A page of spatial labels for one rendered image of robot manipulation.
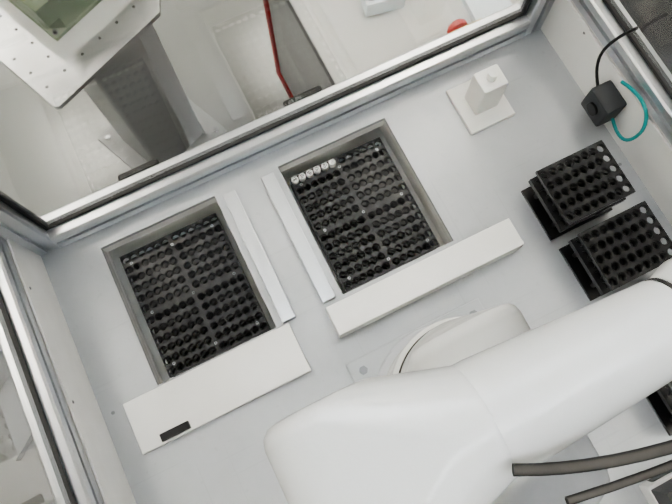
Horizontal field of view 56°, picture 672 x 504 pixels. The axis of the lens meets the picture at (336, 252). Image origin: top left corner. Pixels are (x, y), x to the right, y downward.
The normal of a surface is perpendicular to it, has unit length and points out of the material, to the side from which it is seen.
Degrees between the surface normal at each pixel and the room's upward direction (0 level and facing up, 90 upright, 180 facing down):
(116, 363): 0
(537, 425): 20
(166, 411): 0
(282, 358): 0
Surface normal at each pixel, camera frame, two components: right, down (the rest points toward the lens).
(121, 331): 0.00, -0.25
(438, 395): -0.12, -0.70
